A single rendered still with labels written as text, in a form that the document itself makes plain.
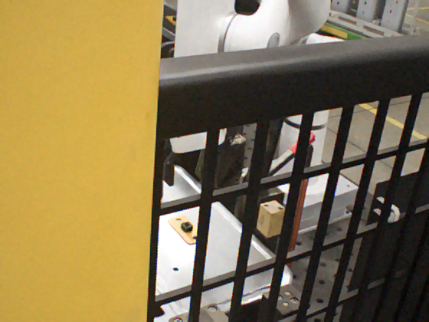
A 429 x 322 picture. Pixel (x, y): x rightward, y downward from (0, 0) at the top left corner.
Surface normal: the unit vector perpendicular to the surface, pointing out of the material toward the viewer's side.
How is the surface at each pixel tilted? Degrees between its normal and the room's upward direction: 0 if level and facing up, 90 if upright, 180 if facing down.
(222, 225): 0
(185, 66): 0
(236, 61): 0
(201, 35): 88
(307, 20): 122
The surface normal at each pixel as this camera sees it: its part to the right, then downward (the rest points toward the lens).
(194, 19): -0.36, 0.42
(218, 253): 0.10, -0.87
